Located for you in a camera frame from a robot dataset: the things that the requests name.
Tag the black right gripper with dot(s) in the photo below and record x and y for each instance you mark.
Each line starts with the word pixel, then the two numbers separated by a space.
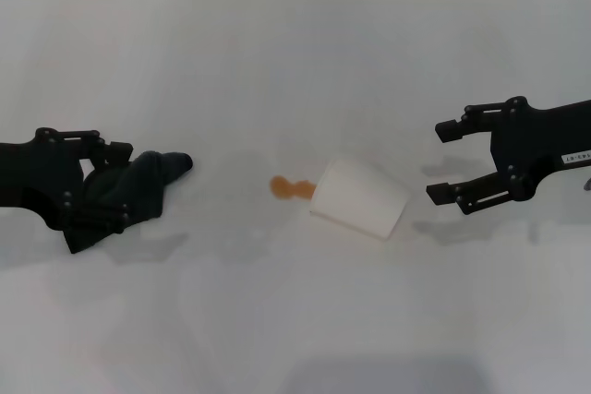
pixel 535 140

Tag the brown liquid stain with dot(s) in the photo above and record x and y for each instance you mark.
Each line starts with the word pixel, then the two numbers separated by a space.
pixel 284 187

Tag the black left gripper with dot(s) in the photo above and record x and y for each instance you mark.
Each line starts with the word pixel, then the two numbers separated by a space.
pixel 32 172

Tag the white paper cup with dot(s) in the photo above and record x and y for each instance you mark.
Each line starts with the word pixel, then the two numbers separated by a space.
pixel 358 198

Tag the dark blue rag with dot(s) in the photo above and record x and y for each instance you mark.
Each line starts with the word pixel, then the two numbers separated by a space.
pixel 152 172

